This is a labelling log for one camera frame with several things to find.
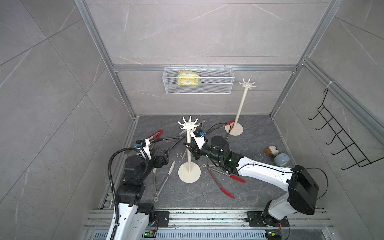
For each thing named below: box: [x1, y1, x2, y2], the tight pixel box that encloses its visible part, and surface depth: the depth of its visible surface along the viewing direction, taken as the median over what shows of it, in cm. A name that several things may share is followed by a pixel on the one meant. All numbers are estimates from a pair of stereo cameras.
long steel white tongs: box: [153, 161, 175, 202], surface depth 85 cm
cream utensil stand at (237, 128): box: [230, 78, 257, 136], surface depth 99 cm
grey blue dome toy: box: [273, 153, 291, 167], surface depth 90 cm
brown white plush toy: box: [264, 145, 279, 157], surface depth 99 cm
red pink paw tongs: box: [148, 129, 164, 143], surface depth 107 cm
